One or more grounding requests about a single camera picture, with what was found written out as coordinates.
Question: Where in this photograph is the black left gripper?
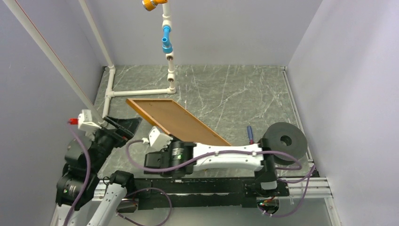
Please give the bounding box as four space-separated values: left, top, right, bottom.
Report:
89 114 142 173

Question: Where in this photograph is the wooden picture frame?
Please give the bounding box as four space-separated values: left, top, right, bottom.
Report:
126 98 231 146

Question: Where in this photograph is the blue handled screwdriver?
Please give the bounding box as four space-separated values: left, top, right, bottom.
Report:
247 126 255 144

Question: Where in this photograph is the blue pipe elbow fitting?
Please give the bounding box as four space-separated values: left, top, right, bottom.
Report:
162 25 173 54

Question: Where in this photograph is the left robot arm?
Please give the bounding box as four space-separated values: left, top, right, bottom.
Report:
56 115 142 226

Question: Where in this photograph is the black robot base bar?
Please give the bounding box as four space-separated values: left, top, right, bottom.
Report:
118 177 289 213

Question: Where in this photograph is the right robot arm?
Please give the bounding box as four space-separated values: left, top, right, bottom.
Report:
144 141 278 195

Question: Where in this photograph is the white pvc pipe structure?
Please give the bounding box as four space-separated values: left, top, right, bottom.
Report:
1 0 178 125

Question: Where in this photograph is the orange pipe cap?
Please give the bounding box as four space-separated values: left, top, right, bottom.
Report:
142 0 168 11

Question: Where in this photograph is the dark grey round disc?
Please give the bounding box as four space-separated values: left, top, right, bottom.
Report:
259 122 308 160

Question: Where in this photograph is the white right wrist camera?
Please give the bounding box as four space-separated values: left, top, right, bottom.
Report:
142 126 173 150

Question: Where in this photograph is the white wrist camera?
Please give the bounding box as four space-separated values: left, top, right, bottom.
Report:
67 109 101 133
142 126 173 150

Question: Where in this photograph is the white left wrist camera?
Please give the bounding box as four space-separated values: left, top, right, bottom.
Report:
67 109 101 133

